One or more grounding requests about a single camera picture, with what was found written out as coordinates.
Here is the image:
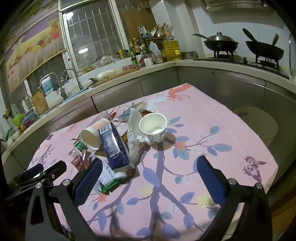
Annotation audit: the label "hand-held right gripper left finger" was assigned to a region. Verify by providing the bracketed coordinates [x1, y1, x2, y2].
[25, 158, 103, 241]

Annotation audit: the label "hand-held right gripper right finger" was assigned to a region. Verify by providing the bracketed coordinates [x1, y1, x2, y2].
[196, 156, 273, 241]

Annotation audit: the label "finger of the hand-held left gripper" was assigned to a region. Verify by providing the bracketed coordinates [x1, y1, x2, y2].
[35, 161, 67, 186]
[7, 163, 44, 186]

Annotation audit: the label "white labelled packet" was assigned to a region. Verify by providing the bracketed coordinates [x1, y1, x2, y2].
[92, 160, 125, 186]

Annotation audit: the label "red foil wrapper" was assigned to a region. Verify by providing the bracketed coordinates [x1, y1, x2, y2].
[70, 152, 93, 172]

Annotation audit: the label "green wrapper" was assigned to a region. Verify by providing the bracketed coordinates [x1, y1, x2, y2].
[99, 178, 121, 193]

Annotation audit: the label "clear bottle with green label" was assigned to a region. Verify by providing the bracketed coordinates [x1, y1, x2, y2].
[69, 112, 115, 158]

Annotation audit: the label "blue drink carton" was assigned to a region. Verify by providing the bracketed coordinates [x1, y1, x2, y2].
[98, 122, 136, 172]

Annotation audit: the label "pink paper cup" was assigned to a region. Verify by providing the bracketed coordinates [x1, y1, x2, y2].
[80, 118, 111, 151]

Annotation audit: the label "white plastic bag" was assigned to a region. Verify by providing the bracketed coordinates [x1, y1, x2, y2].
[127, 108, 153, 163]

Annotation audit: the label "beige round bin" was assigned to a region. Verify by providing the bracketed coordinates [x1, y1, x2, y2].
[232, 106, 278, 146]

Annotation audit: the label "white paper bowl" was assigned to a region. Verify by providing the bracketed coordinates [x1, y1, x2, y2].
[138, 113, 168, 144]

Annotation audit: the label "pink floral tablecloth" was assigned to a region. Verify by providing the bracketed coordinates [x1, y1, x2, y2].
[26, 83, 279, 239]

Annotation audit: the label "green plastic bowl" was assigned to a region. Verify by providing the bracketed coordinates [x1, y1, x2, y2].
[10, 113, 26, 127]

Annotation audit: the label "wooden cutting board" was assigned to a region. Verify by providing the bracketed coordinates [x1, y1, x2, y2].
[31, 91, 49, 115]

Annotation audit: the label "white blue water purifier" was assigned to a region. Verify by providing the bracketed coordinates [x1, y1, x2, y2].
[40, 76, 58, 95]

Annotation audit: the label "steel faucet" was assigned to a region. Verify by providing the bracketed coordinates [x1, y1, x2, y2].
[61, 68, 83, 91]
[39, 72, 67, 99]

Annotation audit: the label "grey kitchen counter cabinets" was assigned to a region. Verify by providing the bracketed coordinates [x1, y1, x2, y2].
[0, 58, 296, 186]

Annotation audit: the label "white lump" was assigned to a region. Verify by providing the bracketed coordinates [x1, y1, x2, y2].
[97, 70, 115, 79]

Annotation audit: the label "long wooden chopping board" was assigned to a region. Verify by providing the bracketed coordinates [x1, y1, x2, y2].
[92, 67, 141, 84]

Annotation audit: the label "black gas stove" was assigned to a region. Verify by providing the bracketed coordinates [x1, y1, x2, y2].
[193, 51, 290, 79]

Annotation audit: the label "steel bowl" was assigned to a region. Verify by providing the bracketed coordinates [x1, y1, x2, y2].
[181, 51, 199, 59]

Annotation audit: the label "large cooking oil bottle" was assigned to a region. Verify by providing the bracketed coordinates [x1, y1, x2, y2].
[162, 35, 182, 62]

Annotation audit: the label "barred window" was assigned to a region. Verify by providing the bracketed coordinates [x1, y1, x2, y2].
[59, 0, 126, 70]

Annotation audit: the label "black wok with steel lid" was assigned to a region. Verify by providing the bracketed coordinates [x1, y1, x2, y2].
[192, 32, 239, 52]

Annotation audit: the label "group of condiment bottles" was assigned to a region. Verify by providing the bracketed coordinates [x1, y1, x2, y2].
[116, 38, 148, 67]

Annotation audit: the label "white plastic jug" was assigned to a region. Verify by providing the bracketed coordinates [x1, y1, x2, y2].
[149, 41, 162, 63]

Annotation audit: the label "glass pot lid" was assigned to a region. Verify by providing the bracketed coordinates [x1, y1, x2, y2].
[289, 34, 296, 77]

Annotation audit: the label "pile of snack bags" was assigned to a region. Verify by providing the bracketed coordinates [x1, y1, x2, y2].
[139, 23, 174, 39]

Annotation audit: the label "range hood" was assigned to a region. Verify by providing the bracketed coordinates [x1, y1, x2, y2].
[201, 0, 266, 10]

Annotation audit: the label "wall poster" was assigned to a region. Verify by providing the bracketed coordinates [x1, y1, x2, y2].
[5, 11, 66, 93]

